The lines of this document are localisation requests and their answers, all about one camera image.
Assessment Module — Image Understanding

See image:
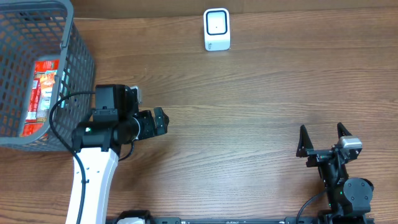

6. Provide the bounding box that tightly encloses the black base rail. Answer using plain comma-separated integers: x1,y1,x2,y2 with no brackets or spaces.
105,210,376,224

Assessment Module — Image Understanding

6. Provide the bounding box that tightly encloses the small orange box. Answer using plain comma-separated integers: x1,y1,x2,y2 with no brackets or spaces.
40,70,57,97

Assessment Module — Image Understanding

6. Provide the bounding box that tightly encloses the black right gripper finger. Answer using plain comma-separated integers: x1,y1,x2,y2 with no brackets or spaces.
296,124,313,157
337,122,352,138

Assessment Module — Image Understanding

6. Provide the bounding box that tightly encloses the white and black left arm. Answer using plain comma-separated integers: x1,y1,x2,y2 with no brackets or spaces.
66,85,169,223

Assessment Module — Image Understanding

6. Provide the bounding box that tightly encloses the teal wet wipes pack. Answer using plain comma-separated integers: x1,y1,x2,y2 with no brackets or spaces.
58,71,70,100

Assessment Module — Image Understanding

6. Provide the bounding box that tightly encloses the red snack packet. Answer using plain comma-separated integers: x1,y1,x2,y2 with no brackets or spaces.
20,59,59,137

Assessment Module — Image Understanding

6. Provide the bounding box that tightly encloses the grey plastic mesh basket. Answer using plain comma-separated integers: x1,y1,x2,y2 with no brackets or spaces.
1,0,95,151

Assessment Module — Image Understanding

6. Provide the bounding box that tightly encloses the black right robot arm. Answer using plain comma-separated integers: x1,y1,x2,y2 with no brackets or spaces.
295,123,374,223

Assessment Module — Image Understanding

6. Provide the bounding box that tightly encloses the white barcode scanner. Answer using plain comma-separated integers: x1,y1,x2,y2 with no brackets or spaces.
203,8,231,52

